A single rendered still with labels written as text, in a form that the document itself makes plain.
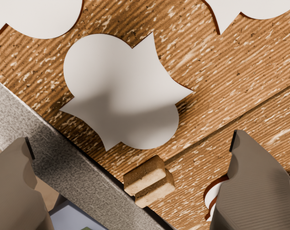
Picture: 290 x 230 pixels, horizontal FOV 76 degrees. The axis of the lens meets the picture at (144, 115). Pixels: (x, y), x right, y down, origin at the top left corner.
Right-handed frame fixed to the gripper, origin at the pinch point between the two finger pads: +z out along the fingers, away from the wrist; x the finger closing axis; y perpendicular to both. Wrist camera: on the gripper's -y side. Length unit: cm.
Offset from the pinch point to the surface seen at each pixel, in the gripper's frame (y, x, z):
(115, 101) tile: 1.0, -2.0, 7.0
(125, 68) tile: -2.4, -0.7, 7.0
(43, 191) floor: 122, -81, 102
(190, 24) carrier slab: -6.2, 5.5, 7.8
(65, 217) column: 30.6, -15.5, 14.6
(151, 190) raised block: 13.2, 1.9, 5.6
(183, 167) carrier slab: 11.6, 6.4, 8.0
